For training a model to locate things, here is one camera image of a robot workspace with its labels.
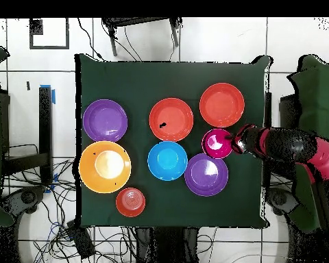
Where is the large yellow-orange bowl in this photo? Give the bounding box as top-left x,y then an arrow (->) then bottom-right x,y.
78,140 -> 132,195

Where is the blue tape strip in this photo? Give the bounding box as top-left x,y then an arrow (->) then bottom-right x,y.
40,84 -> 56,105

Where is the black table frame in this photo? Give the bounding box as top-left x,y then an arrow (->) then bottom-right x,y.
1,86 -> 54,187

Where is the dark green tablecloth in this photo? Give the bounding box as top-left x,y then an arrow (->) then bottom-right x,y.
74,53 -> 272,228

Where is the black square frame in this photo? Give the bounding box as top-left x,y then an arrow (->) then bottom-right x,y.
29,17 -> 70,50

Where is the black floor cable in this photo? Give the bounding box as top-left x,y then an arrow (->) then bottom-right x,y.
77,17 -> 105,61

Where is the wide red-orange bowl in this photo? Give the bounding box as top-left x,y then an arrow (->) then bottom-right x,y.
199,82 -> 245,128
149,97 -> 195,142

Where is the blue network cable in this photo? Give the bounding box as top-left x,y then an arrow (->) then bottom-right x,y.
47,221 -> 72,242

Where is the purple plastic bowl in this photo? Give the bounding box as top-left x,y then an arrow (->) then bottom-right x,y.
184,153 -> 229,197
82,99 -> 129,142

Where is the blue plastic bowl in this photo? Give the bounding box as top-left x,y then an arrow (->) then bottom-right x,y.
147,140 -> 188,181

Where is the small deep orange bowl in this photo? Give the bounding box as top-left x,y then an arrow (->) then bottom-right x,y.
115,187 -> 147,218

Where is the black metal chair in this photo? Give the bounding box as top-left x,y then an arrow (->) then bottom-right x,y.
101,16 -> 183,58

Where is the pink plastic bowl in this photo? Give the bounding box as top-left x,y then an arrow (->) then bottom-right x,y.
201,128 -> 234,160

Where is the black power brick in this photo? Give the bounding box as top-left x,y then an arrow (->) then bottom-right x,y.
66,220 -> 96,260

